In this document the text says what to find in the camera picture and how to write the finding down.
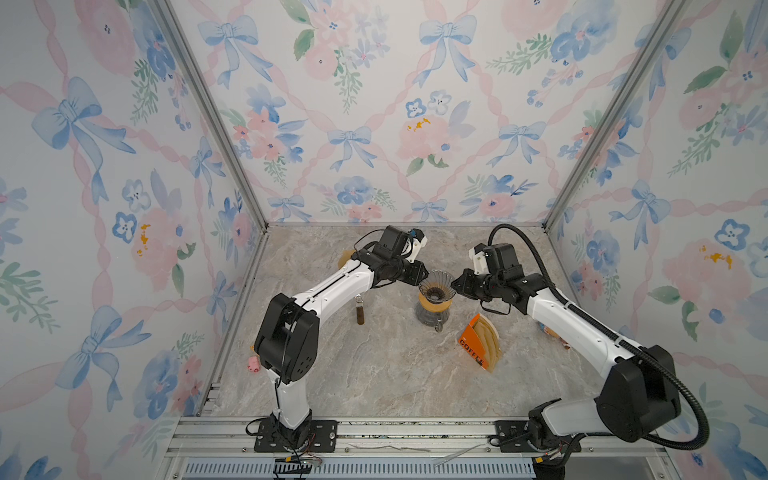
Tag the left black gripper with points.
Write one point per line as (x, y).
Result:
(417, 270)

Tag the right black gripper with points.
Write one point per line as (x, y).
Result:
(465, 280)

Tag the grey glass dripper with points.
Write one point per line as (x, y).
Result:
(437, 288)

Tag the orange coffee filter pack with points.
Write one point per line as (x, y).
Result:
(480, 339)

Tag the brown paper coffee filter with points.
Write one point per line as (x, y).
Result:
(345, 257)

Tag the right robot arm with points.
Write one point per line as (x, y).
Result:
(637, 396)

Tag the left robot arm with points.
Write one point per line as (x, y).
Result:
(287, 343)

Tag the small colourful toy figure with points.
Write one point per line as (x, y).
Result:
(551, 333)

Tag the small pink toy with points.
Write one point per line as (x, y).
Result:
(254, 364)

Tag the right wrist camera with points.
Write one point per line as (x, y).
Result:
(479, 259)

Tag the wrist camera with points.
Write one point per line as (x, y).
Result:
(416, 240)
(479, 259)

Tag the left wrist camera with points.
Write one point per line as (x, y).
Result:
(416, 240)

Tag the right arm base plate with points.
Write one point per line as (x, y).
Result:
(512, 436)

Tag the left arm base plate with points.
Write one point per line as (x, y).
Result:
(314, 436)

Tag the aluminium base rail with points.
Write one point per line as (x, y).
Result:
(358, 448)

